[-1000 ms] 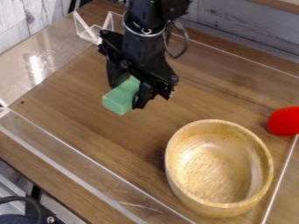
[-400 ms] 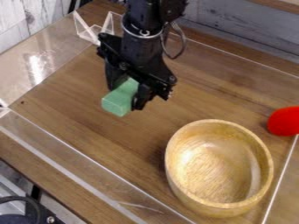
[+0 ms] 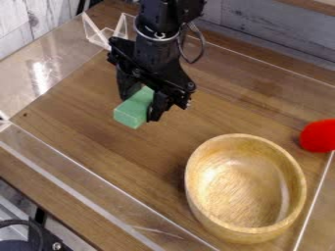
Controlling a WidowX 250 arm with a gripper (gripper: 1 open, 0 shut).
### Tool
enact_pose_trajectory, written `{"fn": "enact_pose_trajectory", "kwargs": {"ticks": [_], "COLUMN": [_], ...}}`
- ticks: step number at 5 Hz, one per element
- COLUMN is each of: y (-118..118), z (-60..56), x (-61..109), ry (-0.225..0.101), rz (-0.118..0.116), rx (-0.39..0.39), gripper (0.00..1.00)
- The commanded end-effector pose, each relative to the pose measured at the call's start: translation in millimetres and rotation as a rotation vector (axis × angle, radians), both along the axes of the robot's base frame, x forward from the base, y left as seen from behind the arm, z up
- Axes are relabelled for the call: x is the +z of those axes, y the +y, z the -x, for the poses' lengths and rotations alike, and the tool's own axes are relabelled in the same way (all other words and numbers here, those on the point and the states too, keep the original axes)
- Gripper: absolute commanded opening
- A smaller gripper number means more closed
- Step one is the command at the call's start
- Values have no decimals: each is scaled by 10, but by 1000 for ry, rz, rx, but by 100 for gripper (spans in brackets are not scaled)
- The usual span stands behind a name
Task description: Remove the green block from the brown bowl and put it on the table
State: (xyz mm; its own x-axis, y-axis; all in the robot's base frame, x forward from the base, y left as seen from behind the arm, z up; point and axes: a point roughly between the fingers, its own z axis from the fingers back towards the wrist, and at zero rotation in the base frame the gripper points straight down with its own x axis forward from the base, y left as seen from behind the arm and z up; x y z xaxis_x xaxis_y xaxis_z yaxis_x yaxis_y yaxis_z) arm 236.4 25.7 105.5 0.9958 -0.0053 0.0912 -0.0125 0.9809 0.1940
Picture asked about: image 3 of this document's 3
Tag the brown wooden bowl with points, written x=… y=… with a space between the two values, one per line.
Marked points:
x=245 y=188

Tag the clear acrylic corner bracket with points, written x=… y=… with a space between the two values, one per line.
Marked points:
x=99 y=36

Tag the green rectangular block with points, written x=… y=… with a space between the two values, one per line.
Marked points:
x=131 y=111

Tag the red fuzzy ball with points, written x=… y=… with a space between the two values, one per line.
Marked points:
x=318 y=136

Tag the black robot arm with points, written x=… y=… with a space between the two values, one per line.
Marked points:
x=164 y=20

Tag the black device with cable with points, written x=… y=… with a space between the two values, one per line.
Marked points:
x=39 y=239

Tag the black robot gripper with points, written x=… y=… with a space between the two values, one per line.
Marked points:
x=151 y=63

